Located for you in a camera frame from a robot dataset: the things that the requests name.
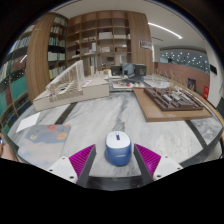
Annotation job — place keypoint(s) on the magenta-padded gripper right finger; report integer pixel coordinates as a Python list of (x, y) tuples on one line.
[(150, 159)]

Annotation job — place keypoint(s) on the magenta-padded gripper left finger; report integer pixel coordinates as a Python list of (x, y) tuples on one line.
[(80, 160)]

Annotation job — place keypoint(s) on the white architectural model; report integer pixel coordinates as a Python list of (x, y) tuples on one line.
[(73, 90)]

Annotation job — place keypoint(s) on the dark bookshelf full of books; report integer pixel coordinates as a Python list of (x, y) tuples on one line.
[(15, 76)]

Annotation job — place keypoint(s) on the blue and white computer mouse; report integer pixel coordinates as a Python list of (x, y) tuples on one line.
[(118, 148)]

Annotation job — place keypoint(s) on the grey floral print mouse pad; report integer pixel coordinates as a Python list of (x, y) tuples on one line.
[(43, 143)]

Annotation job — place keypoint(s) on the wooden shelf unit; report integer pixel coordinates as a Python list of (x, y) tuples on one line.
[(106, 36)]

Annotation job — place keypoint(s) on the red standing sign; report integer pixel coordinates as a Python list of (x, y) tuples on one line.
[(205, 92)]

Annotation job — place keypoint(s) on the wall sign plate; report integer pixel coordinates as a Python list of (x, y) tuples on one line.
[(145, 45)]

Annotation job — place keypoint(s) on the person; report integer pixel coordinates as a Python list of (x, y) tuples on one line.
[(6, 150)]

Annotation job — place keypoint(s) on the grey architectural model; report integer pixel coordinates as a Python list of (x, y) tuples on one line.
[(128, 70)]

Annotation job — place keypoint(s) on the long ceiling light strip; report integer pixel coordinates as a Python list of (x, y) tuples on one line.
[(165, 30)]

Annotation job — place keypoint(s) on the group of small ceiling lights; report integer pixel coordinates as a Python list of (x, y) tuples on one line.
[(186, 60)]

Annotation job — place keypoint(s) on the brown architectural model on board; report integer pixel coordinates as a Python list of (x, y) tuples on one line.
[(166, 103)]

